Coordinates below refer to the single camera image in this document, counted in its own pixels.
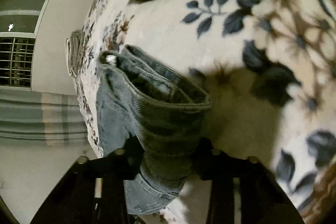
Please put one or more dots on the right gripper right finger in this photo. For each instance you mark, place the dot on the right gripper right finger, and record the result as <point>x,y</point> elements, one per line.
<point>242,190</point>

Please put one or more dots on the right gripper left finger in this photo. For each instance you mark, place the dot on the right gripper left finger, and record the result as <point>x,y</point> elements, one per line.
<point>92,191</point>

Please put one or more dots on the light blue denim shorts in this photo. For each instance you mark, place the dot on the light blue denim shorts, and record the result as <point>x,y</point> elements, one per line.
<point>142,99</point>

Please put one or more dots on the green striped curtain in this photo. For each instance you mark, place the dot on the green striped curtain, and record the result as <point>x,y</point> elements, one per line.
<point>48,112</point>

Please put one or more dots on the floral bed blanket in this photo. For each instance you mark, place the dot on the floral bed blanket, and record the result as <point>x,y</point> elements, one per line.
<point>269,69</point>

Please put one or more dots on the folded grey cloth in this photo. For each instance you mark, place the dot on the folded grey cloth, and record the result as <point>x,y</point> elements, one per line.
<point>74,52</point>

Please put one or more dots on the window with white frame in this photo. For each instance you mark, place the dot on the window with white frame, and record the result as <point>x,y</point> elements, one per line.
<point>20,22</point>

